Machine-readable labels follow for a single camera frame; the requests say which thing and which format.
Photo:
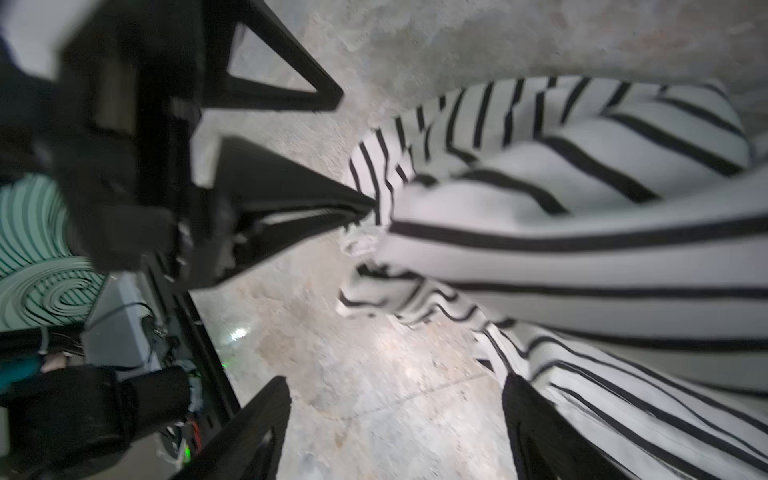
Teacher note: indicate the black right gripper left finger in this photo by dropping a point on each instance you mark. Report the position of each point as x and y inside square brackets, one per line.
[250, 445]

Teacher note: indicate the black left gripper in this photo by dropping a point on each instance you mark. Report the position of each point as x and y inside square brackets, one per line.
[134, 78]

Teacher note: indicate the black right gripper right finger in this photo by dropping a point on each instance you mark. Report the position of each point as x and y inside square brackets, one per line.
[543, 444]

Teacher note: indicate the black white striped tank top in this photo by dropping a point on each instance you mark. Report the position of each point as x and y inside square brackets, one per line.
[605, 240]

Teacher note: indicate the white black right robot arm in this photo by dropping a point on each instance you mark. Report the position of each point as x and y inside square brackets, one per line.
[74, 422]

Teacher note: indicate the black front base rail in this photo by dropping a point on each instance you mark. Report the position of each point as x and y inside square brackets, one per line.
[186, 340]

